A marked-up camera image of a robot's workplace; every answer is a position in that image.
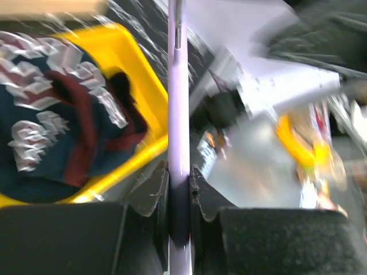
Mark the wooden clothes rack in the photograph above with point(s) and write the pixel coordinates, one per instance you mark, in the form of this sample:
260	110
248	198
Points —
35	7

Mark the navy tank top maroon trim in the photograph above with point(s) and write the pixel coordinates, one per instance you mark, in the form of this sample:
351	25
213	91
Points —
62	120

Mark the lilac plastic hanger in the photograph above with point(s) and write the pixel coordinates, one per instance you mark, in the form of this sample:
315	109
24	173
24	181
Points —
178	140

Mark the yellow plastic tray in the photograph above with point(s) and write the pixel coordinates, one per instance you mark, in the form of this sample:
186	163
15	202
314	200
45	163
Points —
114	49

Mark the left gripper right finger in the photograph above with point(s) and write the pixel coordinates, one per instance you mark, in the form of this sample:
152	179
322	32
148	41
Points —
230	240

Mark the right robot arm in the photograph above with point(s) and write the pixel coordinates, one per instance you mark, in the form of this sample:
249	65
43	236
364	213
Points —
329	35

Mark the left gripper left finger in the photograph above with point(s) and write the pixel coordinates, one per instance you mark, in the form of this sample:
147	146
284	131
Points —
128	237

